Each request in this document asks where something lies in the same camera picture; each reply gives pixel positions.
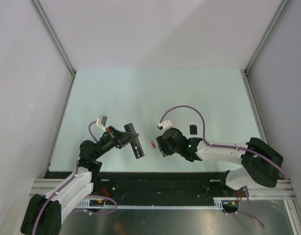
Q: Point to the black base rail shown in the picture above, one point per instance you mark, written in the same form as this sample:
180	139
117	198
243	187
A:
147	189

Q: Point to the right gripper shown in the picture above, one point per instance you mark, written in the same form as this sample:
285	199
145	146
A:
162	143

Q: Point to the aluminium frame post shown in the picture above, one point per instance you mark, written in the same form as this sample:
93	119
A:
274	22
42	15

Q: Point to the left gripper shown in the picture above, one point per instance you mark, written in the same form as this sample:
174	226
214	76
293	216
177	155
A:
119	138

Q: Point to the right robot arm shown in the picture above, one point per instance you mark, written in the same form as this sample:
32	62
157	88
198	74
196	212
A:
259	163

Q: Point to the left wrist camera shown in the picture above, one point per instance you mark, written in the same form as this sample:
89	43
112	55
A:
101	122

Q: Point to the black remote battery cover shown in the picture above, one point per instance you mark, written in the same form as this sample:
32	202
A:
193	129

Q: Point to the right aluminium frame post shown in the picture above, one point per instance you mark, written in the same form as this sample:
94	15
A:
274	22

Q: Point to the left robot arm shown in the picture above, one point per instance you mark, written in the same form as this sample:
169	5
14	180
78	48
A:
45	214

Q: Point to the left aluminium frame post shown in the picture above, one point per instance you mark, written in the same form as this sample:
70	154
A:
42	15

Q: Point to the black silver battery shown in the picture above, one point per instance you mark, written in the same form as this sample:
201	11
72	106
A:
138	152

